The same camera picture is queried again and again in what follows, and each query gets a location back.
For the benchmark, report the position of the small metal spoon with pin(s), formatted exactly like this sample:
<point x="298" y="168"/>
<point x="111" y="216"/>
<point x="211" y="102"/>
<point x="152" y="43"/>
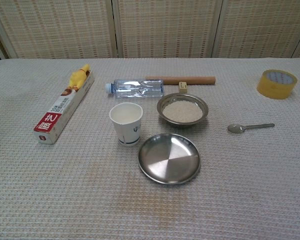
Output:
<point x="236" y="128"/>

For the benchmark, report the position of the white paper cup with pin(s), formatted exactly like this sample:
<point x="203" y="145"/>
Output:
<point x="130" y="132"/>

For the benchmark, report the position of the stainless steel bowl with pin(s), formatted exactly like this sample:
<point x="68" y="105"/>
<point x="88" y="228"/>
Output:
<point x="168" y="160"/>
<point x="182" y="124"/>

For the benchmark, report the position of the clear plastic water bottle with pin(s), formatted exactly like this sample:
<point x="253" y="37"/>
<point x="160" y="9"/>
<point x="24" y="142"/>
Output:
<point x="137" y="88"/>

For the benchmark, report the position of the small yellow block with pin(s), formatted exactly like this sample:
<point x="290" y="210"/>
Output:
<point x="183" y="87"/>

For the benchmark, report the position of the wooden rolling pin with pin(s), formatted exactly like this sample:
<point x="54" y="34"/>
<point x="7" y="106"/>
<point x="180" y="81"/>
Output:
<point x="197" y="80"/>

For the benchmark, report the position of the yellow rubber chicken toy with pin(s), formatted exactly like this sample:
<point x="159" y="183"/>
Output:
<point x="77" y="78"/>

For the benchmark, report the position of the woven folding screen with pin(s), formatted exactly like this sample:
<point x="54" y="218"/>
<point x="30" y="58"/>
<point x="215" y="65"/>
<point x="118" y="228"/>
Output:
<point x="165" y="27"/>

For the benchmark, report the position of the long cling wrap box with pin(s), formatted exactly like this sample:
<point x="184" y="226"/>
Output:
<point x="55" y="113"/>

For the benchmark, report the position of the beige woven tablecloth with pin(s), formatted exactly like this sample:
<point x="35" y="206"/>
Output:
<point x="65" y="187"/>

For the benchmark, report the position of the yellow packing tape roll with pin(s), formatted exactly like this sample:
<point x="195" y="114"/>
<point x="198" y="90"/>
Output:
<point x="265" y="90"/>

